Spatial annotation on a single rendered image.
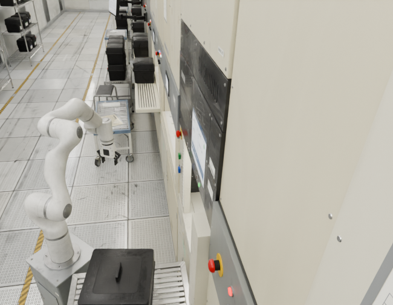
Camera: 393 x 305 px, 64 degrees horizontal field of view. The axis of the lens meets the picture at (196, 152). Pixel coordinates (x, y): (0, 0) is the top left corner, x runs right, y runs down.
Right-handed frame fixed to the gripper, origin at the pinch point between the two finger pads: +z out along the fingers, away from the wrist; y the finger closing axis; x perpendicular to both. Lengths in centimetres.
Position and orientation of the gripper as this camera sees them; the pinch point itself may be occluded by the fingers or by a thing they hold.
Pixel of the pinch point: (109, 161)
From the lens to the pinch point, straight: 220.5
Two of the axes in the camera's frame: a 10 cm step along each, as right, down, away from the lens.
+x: 2.6, -5.0, 8.3
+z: -0.4, 8.5, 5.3
